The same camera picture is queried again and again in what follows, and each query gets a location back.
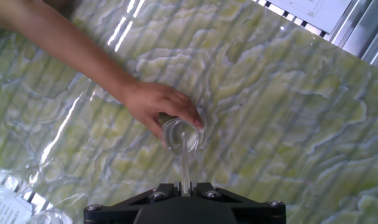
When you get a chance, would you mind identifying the person hand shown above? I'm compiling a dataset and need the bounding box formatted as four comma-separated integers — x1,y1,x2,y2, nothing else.
120,81,205,139

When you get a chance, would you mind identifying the empty clear glass beaker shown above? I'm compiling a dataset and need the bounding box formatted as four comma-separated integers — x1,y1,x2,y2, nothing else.
26,207,74,224

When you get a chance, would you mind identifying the person bare forearm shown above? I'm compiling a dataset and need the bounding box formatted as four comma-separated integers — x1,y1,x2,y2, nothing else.
0,0,138,105

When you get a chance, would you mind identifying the thick aluminium frame bar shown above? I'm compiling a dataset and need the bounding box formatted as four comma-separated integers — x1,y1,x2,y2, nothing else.
327,0,378,74

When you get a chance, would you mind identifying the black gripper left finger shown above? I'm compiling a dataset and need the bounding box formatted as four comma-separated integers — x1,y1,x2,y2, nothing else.
84,182,181,224

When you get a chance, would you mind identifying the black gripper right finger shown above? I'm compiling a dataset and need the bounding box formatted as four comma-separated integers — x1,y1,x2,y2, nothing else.
191,183,286,224

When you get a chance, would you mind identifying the printed table paper sheet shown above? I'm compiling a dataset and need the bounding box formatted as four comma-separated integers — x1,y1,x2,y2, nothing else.
268,0,353,34

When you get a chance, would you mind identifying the white paper sheet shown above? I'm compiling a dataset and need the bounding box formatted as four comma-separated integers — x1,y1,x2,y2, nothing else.
0,183,34,224

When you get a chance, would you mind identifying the green marble pattern mat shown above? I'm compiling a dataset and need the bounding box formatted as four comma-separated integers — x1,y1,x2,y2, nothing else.
0,0,378,224

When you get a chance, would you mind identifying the clear glass stirring rod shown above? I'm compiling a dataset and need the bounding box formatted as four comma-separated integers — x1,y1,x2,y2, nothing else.
181,132,191,195

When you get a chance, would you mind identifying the small water-filled glass beaker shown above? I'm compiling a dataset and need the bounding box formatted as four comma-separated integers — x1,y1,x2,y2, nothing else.
159,117,206,155

